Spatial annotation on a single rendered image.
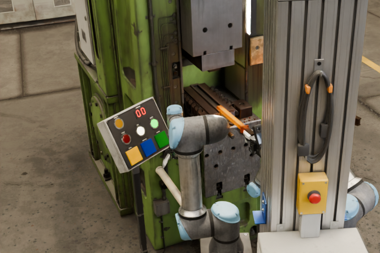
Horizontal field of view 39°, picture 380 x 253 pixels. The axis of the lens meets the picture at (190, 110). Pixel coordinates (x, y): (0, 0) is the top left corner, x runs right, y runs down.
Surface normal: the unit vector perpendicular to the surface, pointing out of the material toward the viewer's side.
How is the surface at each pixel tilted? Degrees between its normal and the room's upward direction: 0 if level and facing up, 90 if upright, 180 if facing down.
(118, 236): 0
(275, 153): 90
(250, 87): 90
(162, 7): 90
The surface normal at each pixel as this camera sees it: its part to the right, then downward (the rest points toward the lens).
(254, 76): 0.40, 0.41
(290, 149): 0.03, 0.46
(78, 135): -0.04, -0.89
